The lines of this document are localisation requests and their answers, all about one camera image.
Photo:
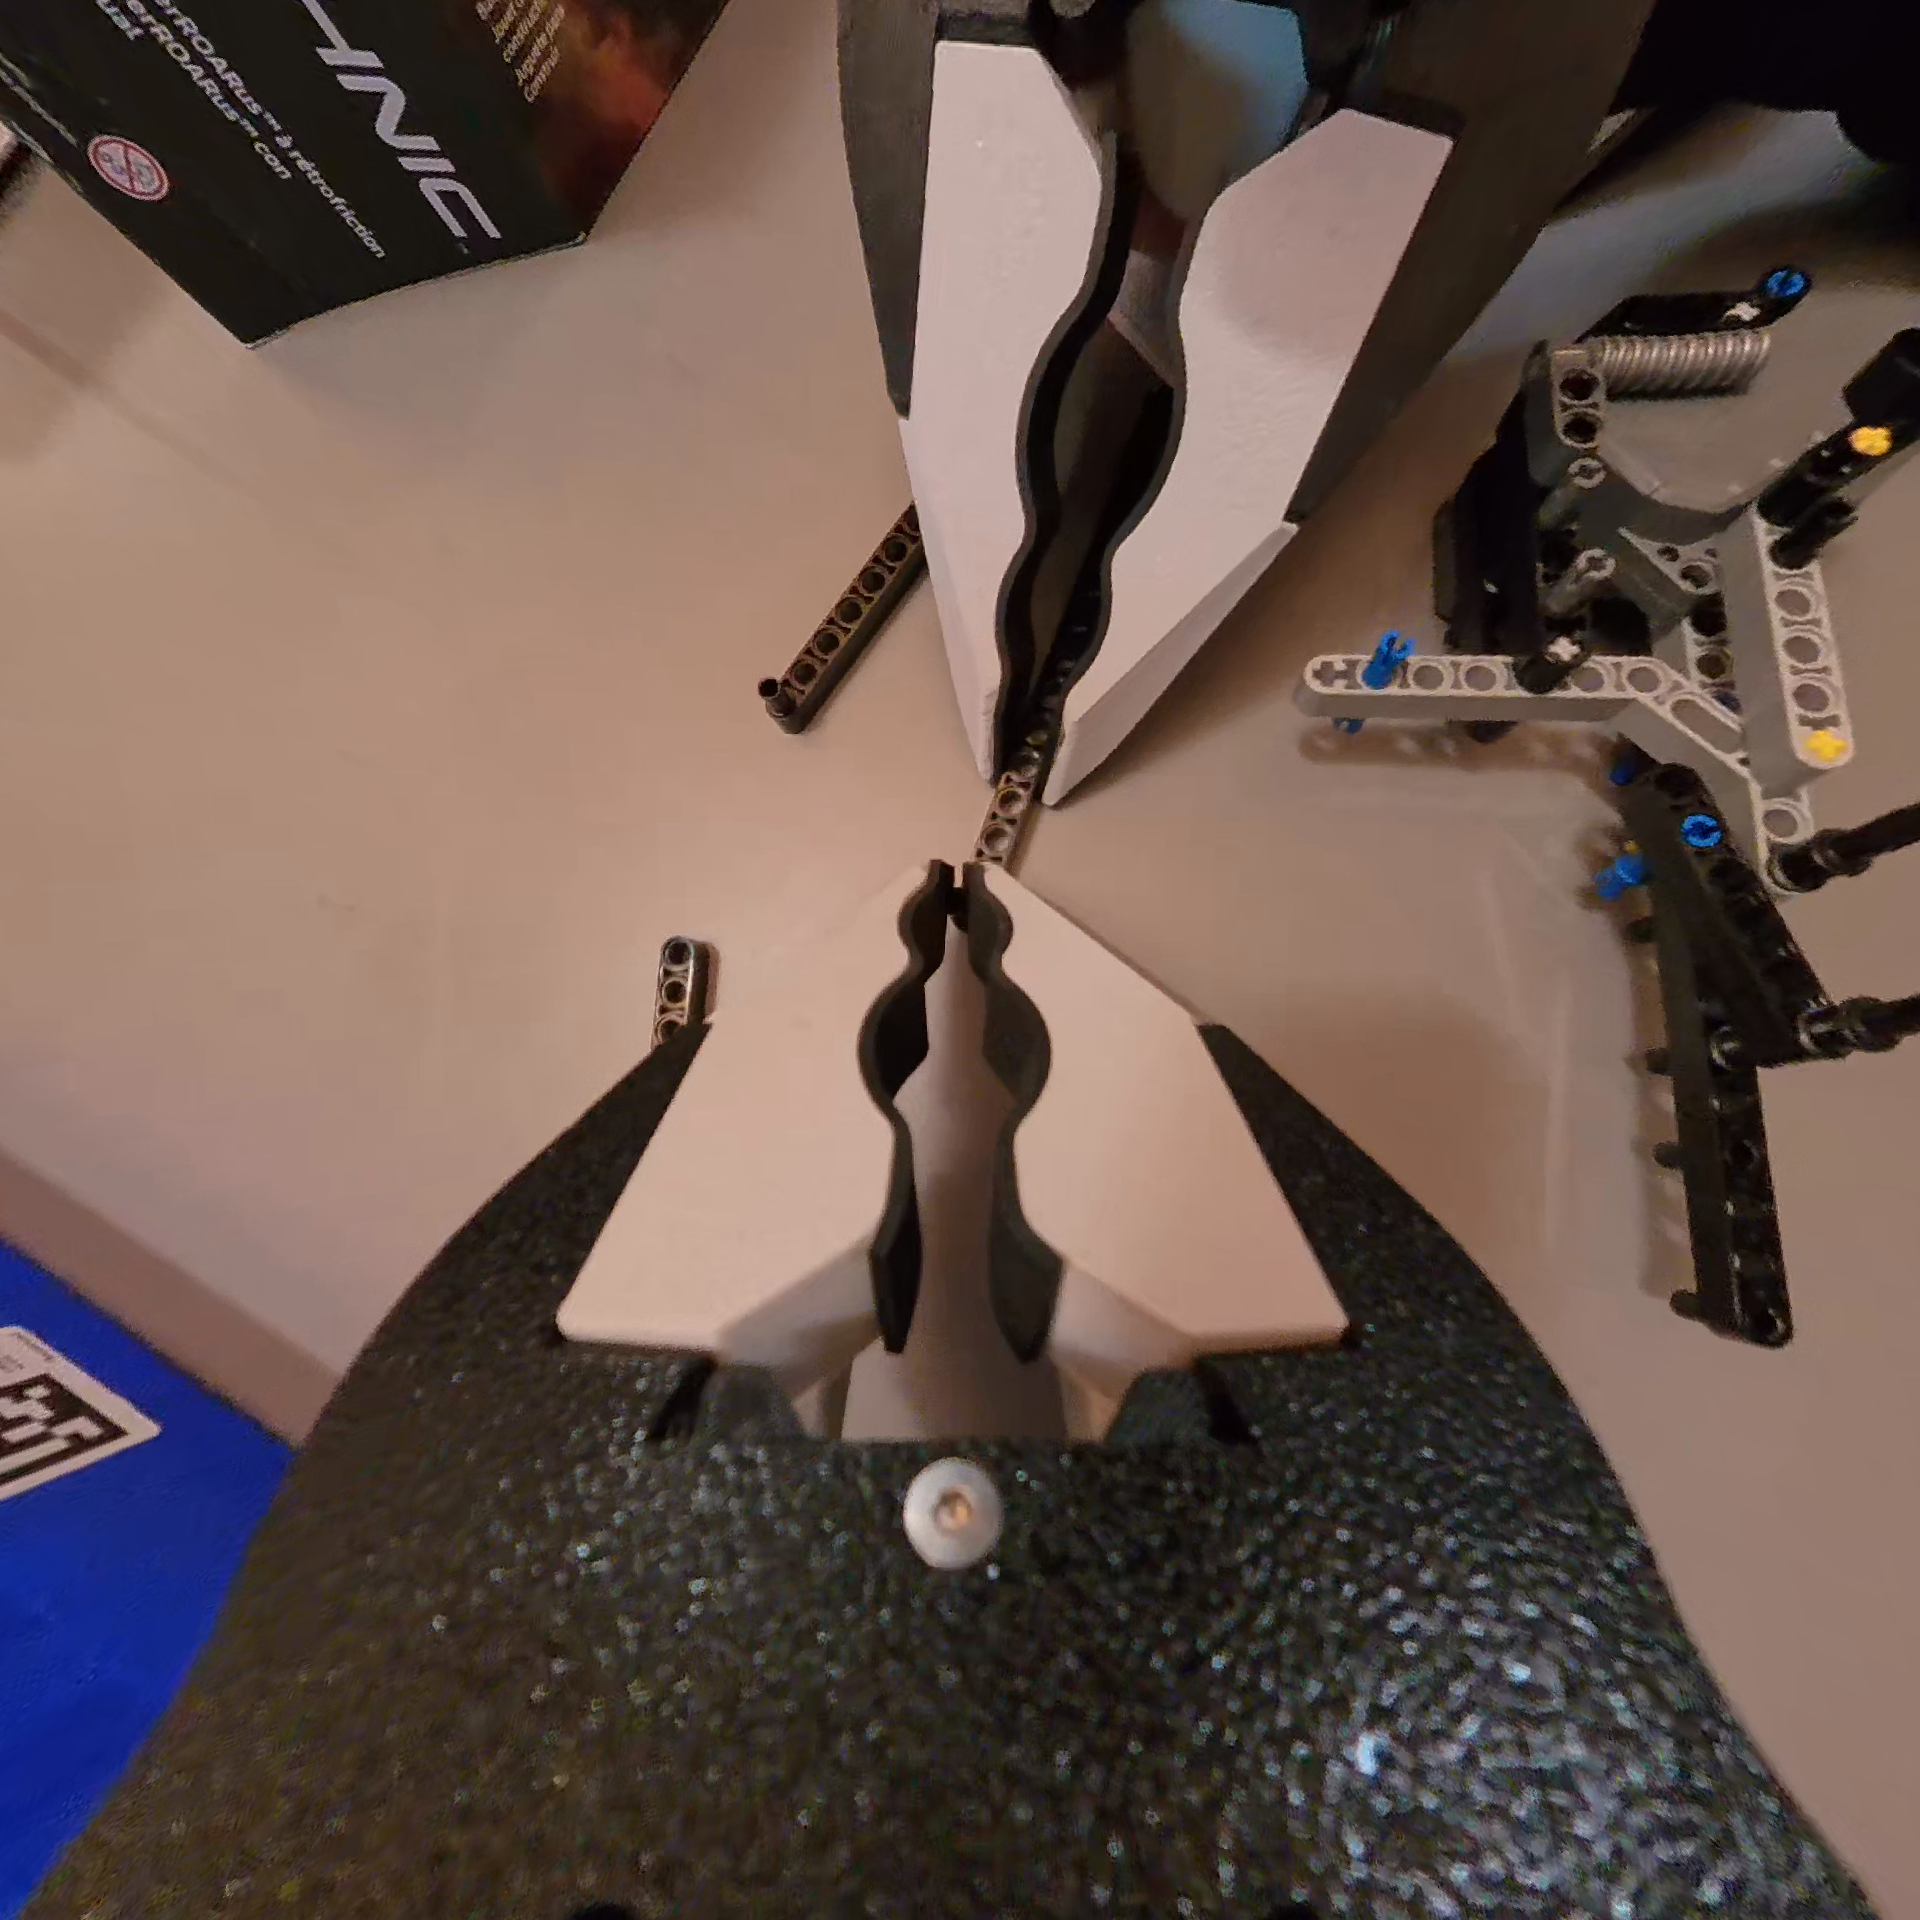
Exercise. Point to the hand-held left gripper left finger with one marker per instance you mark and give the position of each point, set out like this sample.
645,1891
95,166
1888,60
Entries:
721,1230

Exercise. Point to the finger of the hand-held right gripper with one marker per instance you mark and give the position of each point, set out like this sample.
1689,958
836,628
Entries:
991,271
1276,329

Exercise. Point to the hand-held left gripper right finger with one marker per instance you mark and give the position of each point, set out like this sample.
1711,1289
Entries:
1184,1230

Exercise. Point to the black long brick beam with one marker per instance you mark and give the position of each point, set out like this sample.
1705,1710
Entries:
1021,780
849,629

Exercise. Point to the grey black toy brick assembly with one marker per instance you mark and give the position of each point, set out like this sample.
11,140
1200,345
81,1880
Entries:
1711,705

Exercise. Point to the blue parts bin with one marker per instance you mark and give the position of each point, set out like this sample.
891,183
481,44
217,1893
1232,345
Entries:
89,1651

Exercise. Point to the grey desk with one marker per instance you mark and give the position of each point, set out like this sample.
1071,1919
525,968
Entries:
451,675

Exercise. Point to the short black brick beam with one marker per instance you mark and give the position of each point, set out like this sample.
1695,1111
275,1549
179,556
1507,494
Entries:
683,990

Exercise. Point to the black toy set box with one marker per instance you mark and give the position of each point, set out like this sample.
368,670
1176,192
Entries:
301,150

